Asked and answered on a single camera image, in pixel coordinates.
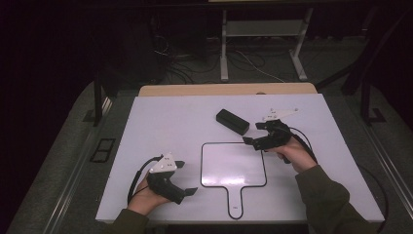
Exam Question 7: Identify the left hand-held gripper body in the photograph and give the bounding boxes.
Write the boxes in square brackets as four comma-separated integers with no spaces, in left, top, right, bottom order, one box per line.
[146,152,187,205]

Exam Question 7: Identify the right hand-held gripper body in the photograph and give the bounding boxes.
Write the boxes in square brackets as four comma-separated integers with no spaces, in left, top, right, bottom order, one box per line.
[252,107,300,152]

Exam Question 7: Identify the black whiteboard eraser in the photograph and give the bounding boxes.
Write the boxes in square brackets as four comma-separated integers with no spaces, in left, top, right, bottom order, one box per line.
[215,108,251,137]

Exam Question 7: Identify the small whiteboard with handle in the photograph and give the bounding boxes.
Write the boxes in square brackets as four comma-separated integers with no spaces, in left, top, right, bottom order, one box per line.
[200,141,268,220]

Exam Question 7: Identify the person's left hand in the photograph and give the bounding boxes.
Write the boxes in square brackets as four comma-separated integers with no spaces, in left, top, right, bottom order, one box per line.
[127,176,171,216]

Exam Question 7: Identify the person's right hand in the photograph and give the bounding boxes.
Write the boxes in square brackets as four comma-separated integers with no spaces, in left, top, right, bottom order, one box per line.
[264,136,318,174]

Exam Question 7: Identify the white board table cover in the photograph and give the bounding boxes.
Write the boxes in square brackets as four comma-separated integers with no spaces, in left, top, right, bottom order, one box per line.
[95,93,386,224]

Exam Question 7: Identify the wooden table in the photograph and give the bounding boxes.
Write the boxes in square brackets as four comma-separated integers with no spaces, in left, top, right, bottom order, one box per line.
[138,82,319,98]

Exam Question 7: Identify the white metal stand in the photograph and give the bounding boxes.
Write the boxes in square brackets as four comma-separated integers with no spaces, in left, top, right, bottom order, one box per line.
[219,8,315,83]

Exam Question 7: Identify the black floor stand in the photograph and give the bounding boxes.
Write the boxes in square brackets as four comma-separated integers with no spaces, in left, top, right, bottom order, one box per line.
[82,71,113,128]

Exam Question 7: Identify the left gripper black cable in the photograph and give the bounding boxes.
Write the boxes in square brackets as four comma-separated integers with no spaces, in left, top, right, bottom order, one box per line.
[127,155,164,204]

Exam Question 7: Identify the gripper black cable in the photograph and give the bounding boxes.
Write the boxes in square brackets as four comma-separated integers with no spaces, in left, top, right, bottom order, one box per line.
[127,155,164,204]
[287,126,390,230]

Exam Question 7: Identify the white floor cable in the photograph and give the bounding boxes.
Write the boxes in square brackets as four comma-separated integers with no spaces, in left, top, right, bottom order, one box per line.
[233,48,287,84]

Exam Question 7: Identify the bundle of black floor cables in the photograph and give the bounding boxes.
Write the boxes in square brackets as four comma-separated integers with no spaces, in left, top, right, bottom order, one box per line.
[151,32,222,86]

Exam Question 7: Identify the metal floor rail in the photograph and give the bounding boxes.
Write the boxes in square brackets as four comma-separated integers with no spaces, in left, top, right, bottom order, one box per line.
[41,97,114,234]
[359,123,413,211]

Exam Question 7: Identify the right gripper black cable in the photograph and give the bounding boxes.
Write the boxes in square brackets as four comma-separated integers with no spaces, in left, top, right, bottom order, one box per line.
[287,126,390,230]

